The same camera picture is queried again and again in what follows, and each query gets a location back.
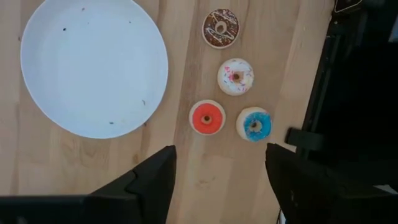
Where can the small blue iced donut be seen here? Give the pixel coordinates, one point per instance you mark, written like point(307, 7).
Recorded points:
point(264, 129)

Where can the white round plate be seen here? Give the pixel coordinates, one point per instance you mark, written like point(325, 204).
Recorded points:
point(93, 68)

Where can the small white sprinkled donut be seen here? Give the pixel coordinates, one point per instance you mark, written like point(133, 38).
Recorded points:
point(228, 85)

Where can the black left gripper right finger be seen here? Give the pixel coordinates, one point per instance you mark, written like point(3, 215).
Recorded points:
point(298, 193)

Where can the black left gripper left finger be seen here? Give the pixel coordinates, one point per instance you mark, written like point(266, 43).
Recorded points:
point(149, 189)

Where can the small red iced donut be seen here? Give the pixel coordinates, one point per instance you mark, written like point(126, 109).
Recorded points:
point(199, 124)

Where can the small chocolate sprinkled donut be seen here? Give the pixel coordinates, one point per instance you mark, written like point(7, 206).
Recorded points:
point(228, 18)

